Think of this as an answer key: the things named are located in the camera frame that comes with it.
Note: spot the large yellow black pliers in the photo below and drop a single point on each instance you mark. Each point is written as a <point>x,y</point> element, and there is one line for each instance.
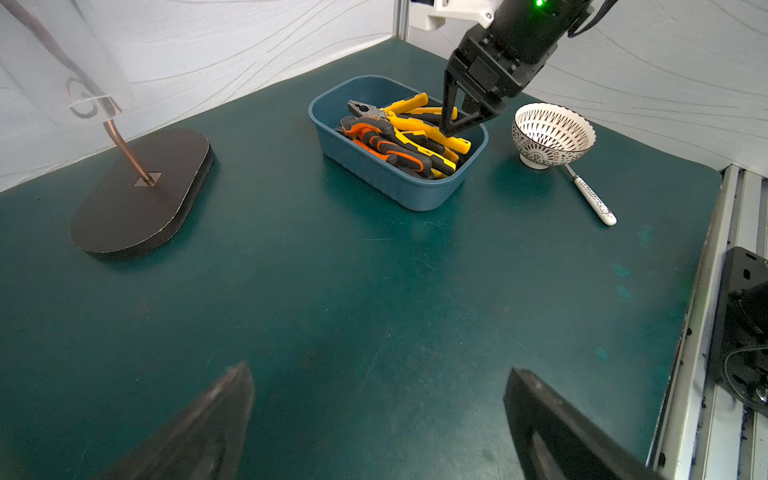
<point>421,133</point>

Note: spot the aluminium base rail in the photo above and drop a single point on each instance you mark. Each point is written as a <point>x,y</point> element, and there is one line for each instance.
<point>703,432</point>

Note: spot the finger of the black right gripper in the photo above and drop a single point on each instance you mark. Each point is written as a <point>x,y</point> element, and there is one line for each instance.
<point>465,121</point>
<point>450,88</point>

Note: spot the white patterned ceramic bowl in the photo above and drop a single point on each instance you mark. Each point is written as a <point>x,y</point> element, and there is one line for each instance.
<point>548,135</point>

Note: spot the yellow handled pliers in box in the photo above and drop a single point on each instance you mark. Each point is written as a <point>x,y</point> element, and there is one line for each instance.
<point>418,105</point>

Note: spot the teal plastic storage box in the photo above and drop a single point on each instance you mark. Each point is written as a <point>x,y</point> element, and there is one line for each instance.
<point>419,195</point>

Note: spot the orange black pliers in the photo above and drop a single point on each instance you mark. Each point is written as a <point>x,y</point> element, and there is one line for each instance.
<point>378,135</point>

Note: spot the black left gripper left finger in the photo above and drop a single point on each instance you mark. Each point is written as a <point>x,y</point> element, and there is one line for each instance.
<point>203,441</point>

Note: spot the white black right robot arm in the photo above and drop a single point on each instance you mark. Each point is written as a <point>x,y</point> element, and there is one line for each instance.
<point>430,15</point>

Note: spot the copper stand rod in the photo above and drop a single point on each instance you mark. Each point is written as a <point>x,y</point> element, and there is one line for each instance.
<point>53,54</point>

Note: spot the dark oval stand base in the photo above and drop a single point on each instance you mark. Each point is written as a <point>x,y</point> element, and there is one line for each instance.
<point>124,217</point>

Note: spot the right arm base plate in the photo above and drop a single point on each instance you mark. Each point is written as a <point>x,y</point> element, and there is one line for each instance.
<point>738,352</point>

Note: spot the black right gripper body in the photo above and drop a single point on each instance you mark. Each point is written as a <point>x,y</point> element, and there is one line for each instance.
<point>497,62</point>

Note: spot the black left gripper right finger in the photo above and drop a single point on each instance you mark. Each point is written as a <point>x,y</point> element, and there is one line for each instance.
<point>553,440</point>

